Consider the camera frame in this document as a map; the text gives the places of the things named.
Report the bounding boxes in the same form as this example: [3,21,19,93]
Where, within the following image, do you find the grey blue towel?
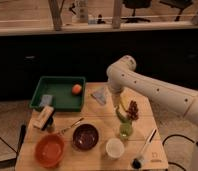
[91,87,106,105]

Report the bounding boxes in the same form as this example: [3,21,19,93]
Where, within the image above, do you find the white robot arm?
[106,55,198,171]

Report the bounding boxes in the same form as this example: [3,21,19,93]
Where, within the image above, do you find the purple bowl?
[73,124,99,151]

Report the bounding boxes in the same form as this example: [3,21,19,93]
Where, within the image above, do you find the orange bowl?
[34,134,64,168]

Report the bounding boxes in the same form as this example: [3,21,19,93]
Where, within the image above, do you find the yellow banana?
[120,97,129,111]

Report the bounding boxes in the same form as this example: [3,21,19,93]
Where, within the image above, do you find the purple grapes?
[127,101,138,120]

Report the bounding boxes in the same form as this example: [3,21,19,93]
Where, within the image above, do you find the green pepper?
[115,107,129,123]

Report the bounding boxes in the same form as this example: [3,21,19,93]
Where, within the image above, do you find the green cup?
[119,123,133,139]

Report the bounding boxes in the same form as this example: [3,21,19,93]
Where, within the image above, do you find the orange fruit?
[71,84,82,95]

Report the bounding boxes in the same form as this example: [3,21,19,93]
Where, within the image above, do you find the metal fork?
[59,118,84,134]

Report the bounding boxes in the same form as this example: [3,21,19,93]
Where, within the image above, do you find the white cup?
[105,138,125,159]

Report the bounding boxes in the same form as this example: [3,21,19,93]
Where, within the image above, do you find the green plastic tray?
[30,76,85,112]

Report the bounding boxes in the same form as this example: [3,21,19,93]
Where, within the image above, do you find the white dish brush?
[131,128,157,169]

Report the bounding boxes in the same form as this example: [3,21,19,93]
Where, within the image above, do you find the black office chair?
[123,0,151,23]

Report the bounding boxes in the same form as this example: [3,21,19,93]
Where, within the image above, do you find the black cable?
[162,133,198,171]

